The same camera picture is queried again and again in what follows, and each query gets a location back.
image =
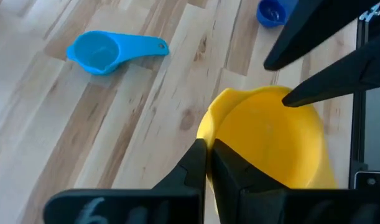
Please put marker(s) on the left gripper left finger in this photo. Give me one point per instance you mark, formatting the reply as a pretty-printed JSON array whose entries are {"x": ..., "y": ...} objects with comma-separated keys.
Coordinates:
[{"x": 177, "y": 203}]

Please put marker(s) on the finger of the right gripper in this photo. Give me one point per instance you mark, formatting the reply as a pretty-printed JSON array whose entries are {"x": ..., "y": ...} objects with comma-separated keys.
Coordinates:
[
  {"x": 314, "y": 28},
  {"x": 348, "y": 71}
]

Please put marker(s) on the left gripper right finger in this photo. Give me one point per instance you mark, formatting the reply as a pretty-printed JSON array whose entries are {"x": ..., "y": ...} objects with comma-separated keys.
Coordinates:
[{"x": 255, "y": 205}]

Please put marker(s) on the blue measuring cup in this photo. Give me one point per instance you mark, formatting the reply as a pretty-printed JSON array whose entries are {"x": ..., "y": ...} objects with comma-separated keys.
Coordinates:
[{"x": 270, "y": 14}]

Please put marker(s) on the yellow measuring cup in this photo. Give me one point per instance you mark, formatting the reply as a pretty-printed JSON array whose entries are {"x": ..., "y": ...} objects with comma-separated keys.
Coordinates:
[{"x": 270, "y": 140}]

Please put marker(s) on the teal measuring cup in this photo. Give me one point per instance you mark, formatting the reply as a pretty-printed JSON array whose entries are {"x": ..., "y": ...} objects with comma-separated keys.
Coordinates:
[{"x": 93, "y": 53}]

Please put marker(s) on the silver metal bracket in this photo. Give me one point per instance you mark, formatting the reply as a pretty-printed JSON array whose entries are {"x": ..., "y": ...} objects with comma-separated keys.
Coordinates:
[{"x": 371, "y": 13}]

